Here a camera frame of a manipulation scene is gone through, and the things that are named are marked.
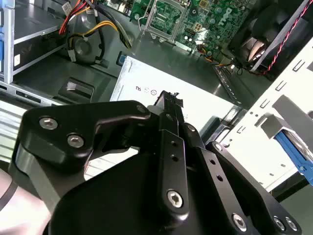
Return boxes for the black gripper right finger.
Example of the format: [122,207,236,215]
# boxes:
[171,92,303,235]

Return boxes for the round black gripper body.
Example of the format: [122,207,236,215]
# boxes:
[47,148,237,235]

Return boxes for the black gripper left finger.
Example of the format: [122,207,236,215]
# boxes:
[8,90,191,222]

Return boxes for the hard disk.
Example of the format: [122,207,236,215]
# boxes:
[273,127,313,188]

